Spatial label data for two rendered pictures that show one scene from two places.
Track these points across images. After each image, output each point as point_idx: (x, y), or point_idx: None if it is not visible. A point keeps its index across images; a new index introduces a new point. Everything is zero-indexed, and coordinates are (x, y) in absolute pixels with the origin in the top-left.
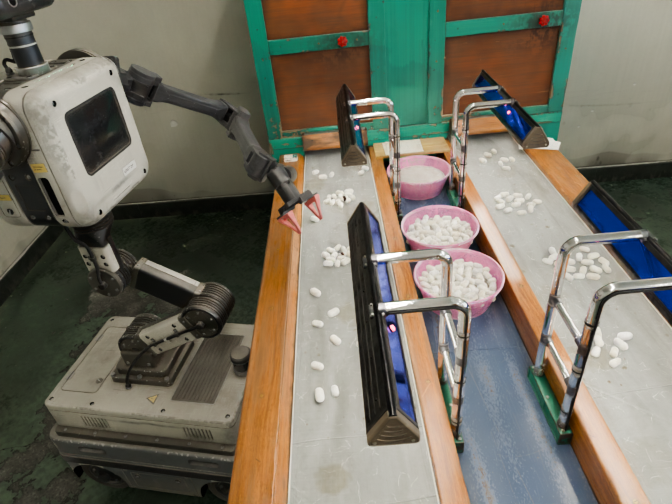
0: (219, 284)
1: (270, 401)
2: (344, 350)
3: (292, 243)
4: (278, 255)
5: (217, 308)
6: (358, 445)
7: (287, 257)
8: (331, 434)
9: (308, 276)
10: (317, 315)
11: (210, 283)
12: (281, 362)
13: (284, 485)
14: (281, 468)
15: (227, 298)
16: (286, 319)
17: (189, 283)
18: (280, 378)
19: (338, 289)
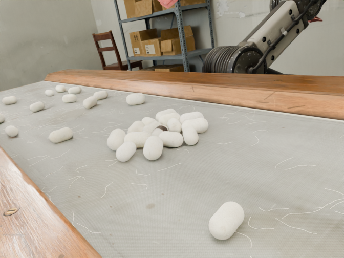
0: (237, 50)
1: (91, 74)
2: (57, 103)
3: (280, 91)
4: (256, 80)
5: (209, 59)
6: (20, 96)
7: (237, 84)
8: (42, 91)
9: (177, 105)
10: (111, 100)
11: (243, 46)
12: (104, 77)
13: (59, 80)
14: (63, 78)
15: (221, 65)
16: (133, 80)
17: (252, 35)
18: (95, 76)
19: (110, 117)
